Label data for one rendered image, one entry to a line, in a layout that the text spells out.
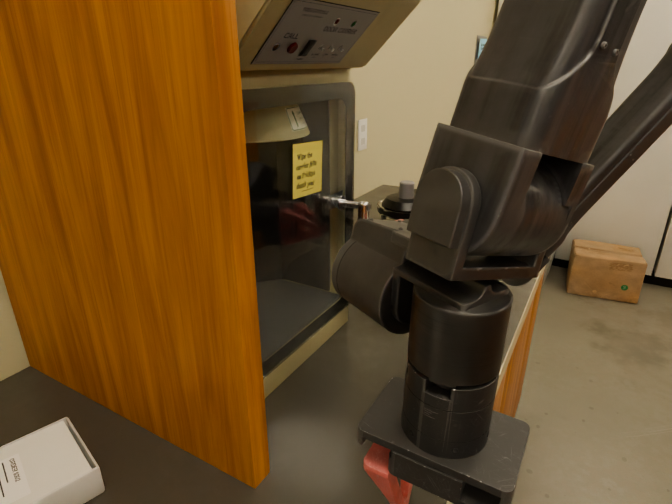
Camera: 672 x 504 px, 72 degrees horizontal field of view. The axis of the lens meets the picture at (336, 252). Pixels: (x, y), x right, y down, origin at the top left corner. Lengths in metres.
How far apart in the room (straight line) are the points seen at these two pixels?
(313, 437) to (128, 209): 0.38
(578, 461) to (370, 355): 1.43
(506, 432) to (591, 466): 1.81
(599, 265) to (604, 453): 1.44
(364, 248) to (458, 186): 0.11
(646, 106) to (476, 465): 0.52
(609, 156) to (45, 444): 0.79
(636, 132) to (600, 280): 2.72
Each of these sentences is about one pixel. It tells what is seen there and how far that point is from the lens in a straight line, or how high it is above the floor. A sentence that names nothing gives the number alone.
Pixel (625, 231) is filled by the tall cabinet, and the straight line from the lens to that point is 3.66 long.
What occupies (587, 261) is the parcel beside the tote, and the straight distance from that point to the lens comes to 3.33.
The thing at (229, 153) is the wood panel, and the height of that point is 1.34.
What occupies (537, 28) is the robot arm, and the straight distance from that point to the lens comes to 0.26.
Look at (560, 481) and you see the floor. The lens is 2.05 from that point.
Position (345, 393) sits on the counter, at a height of 0.94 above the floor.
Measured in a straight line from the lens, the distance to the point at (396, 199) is 0.88.
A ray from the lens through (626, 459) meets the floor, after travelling 2.25.
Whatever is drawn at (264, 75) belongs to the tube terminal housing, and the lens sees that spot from 0.61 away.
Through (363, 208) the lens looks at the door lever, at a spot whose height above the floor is 1.20.
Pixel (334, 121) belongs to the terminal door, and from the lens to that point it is 0.73.
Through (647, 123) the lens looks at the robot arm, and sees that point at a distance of 0.70.
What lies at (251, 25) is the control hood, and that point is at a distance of 0.50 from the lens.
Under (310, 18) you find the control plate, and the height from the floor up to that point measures 1.46.
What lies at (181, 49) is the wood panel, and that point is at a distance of 0.45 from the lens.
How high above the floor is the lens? 1.42
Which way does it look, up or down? 23 degrees down
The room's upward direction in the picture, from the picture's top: straight up
